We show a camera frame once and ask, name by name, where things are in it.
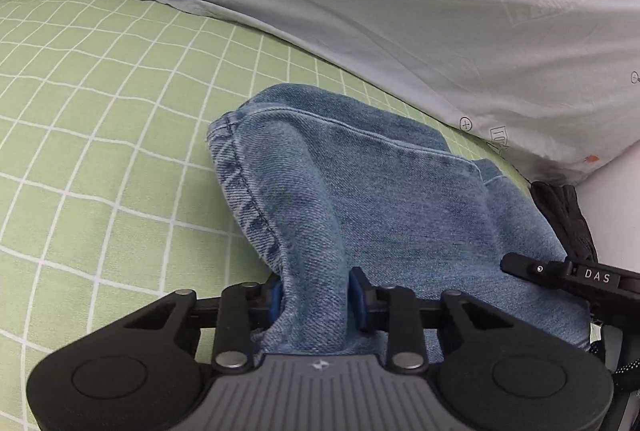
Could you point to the person's right hand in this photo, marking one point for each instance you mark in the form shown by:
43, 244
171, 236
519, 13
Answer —
567, 221

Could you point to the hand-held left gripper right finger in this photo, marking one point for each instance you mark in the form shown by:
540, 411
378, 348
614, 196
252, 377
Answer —
356, 301

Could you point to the grey carrot print quilt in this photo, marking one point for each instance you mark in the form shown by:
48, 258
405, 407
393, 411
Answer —
375, 1

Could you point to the green checked bed sheet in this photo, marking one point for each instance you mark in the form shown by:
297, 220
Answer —
100, 151

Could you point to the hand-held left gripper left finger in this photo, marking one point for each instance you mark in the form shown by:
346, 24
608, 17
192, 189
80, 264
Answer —
274, 306

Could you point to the blue denim jeans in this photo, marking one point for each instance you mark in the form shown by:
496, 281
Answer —
380, 201

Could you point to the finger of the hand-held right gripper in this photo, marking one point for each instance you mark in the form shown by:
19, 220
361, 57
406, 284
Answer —
535, 267

